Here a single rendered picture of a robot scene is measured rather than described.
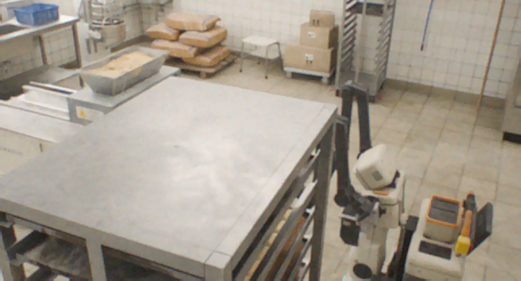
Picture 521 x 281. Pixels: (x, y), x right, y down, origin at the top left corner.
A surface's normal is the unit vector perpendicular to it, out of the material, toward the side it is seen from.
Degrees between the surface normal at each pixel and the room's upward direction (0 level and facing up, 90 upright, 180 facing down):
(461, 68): 90
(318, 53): 88
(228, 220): 0
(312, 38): 91
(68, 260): 0
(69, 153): 0
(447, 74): 90
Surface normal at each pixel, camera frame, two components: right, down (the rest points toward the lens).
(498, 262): 0.02, -0.89
